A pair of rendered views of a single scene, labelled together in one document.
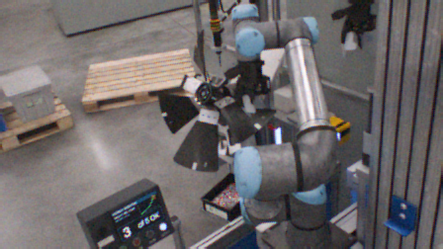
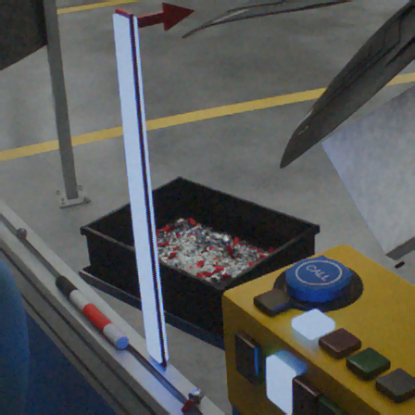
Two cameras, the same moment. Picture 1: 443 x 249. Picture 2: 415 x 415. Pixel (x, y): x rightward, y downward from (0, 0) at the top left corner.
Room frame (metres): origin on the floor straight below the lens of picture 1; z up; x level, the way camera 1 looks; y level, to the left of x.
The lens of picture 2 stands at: (1.66, -0.91, 1.37)
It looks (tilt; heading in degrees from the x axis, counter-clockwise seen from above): 27 degrees down; 92
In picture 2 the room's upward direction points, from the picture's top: 3 degrees counter-clockwise
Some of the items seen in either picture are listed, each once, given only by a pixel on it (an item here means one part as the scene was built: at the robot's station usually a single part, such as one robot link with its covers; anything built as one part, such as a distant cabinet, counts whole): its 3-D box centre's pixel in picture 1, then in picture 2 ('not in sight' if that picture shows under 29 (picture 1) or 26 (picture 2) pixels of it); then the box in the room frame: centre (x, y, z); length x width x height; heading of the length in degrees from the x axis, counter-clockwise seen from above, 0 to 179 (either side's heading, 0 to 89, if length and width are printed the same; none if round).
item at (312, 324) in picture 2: not in sight; (313, 324); (1.70, -0.48, 1.08); 0.02 x 0.02 x 0.01; 33
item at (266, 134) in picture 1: (268, 166); not in sight; (2.16, -0.24, 0.58); 0.09 x 0.05 x 1.15; 33
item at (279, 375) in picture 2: not in sight; (281, 384); (1.68, -0.50, 1.04); 0.02 x 0.01 x 0.03; 123
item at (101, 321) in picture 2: not in sight; (90, 310); (1.50, -0.14, 0.87); 0.14 x 0.01 x 0.01; 123
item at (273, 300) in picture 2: not in sight; (273, 302); (1.67, -0.46, 1.08); 0.02 x 0.02 x 0.01; 33
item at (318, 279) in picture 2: not in sight; (318, 282); (1.70, -0.44, 1.08); 0.04 x 0.04 x 0.02
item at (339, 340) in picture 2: not in sight; (339, 343); (1.71, -0.50, 1.08); 0.02 x 0.02 x 0.01; 33
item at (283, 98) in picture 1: (290, 97); not in sight; (2.34, -0.41, 0.92); 0.17 x 0.16 x 0.11; 123
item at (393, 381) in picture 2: not in sight; (398, 384); (1.73, -0.54, 1.08); 0.02 x 0.02 x 0.01; 33
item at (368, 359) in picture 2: not in sight; (368, 363); (1.72, -0.52, 1.08); 0.02 x 0.02 x 0.01; 33
